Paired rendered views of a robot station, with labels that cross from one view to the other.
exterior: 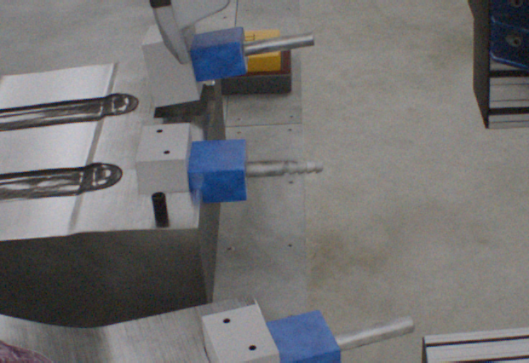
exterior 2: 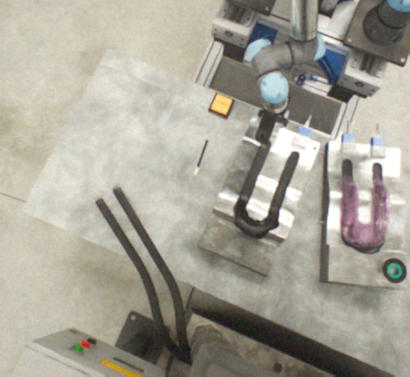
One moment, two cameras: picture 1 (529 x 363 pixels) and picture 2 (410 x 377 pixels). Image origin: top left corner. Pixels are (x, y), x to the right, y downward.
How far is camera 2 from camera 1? 165 cm
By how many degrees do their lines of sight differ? 55
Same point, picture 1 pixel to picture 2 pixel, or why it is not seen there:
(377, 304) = not seen: hidden behind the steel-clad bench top
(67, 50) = (178, 145)
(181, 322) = (331, 155)
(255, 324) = (348, 144)
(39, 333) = (332, 179)
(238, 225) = not seen: hidden behind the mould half
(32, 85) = (242, 159)
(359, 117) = (12, 48)
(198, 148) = (300, 134)
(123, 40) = (180, 130)
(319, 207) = (61, 88)
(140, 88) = not seen: hidden behind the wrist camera
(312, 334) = (350, 136)
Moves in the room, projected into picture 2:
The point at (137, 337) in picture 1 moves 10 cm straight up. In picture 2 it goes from (333, 163) to (341, 156)
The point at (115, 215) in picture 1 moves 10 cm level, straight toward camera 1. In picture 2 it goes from (309, 156) to (338, 161)
